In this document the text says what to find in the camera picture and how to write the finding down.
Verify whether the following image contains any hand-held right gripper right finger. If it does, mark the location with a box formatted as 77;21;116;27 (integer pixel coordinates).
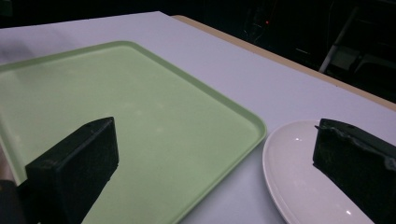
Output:
312;118;396;224

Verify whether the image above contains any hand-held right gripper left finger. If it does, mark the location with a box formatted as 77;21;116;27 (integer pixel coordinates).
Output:
18;116;120;224

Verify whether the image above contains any white plate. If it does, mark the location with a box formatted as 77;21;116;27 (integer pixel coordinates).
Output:
262;119;377;224

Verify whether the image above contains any green plastic tray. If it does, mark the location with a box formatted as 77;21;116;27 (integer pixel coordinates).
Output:
0;40;268;224

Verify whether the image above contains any metal stand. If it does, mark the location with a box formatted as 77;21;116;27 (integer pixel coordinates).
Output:
318;6;396;75

